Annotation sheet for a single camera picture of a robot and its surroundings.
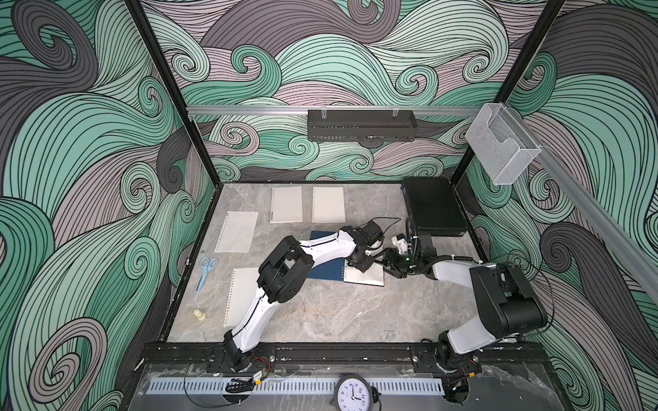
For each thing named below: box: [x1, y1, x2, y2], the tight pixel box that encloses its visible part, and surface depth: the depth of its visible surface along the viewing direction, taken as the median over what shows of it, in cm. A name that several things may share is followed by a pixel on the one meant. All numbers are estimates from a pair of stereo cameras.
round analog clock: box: [329, 372, 382, 411], surface depth 67 cm
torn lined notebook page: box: [213, 210, 259, 253], surface depth 106 cm
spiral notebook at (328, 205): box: [311, 186, 346, 224], surface depth 113 cm
